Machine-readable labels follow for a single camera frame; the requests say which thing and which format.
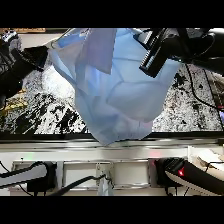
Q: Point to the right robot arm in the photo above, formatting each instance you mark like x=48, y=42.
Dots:
x=200, y=43

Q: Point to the light blue shirt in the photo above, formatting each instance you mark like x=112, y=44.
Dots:
x=116, y=100

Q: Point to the silver frame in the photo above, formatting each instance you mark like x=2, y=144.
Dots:
x=83, y=155

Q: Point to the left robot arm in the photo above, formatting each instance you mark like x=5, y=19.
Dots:
x=13, y=73

